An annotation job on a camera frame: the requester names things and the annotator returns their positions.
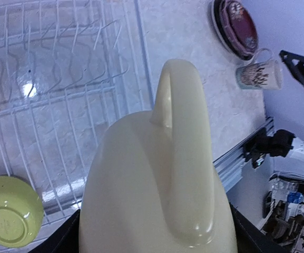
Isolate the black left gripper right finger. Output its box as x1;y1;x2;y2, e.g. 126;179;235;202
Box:
229;203;288;253

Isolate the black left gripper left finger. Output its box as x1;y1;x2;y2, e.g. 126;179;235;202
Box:
30;209;81;253

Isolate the floral patterned tall mug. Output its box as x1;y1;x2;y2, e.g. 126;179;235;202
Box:
236;48;283;90

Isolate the lime green bowl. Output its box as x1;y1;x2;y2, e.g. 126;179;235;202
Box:
0;176;44;248

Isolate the maroon pink plate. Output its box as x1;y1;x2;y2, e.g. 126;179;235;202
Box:
219;1;254;57

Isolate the black rimmed striped plate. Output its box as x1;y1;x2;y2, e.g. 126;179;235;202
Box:
211;1;258;61

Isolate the yellow mug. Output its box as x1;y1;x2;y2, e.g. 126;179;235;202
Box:
79;59;238;252

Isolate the cluttered background equipment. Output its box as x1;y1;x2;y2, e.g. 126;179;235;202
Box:
257;172;304;252

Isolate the aluminium front frame rail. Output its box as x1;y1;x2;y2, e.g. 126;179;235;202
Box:
213;117;274;193

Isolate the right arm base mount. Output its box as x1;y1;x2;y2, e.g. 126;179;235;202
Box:
242;128;296;169

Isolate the white wire dish rack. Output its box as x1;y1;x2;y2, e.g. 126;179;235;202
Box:
0;1;153;234

